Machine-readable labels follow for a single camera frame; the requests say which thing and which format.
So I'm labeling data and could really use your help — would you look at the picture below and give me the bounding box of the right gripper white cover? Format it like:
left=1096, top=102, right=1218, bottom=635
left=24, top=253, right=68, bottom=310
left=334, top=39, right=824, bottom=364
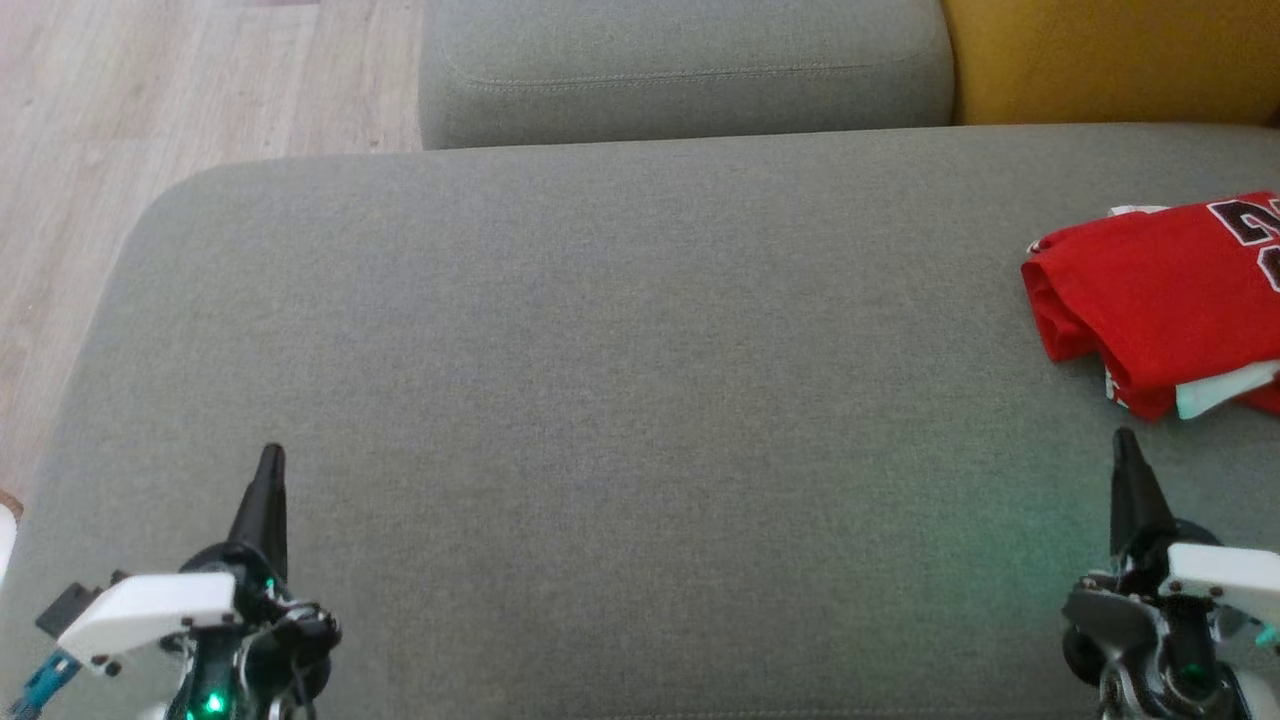
left=1062, top=427, right=1280, bottom=686

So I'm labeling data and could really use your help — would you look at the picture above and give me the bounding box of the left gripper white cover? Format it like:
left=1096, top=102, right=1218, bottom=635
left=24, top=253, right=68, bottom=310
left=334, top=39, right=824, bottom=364
left=58, top=444, right=293, bottom=674

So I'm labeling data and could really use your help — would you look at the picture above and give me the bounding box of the red shirt with white sleeves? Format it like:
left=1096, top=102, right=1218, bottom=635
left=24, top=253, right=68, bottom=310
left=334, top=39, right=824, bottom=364
left=1020, top=190, right=1280, bottom=401

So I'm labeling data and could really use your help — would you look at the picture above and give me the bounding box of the white plastic object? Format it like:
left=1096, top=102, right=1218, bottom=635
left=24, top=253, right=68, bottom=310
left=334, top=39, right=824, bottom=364
left=0, top=490, right=23, bottom=586

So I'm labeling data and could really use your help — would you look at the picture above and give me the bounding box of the yellow sofa backrest cushion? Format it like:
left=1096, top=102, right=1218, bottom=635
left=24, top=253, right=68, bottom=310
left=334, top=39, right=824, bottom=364
left=940, top=0, right=1280, bottom=126

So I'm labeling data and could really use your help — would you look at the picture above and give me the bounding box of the small grey sofa seat cushion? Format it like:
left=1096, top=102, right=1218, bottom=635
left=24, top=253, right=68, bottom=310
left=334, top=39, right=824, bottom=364
left=418, top=0, right=956, bottom=151

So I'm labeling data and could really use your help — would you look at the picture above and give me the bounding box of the black cable with teal plug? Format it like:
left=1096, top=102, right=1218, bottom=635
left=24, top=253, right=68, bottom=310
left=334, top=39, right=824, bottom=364
left=5, top=648, right=83, bottom=720

